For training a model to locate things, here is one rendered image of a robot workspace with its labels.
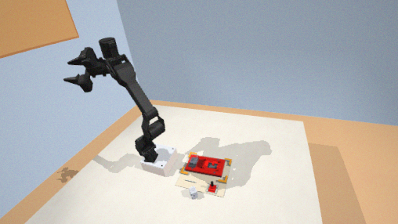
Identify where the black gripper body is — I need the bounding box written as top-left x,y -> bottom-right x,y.
78,57 -> 107,93

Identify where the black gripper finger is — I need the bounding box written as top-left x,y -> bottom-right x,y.
67,57 -> 82,66
63,74 -> 80,85

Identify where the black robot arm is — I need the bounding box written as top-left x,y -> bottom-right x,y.
78,37 -> 165,163

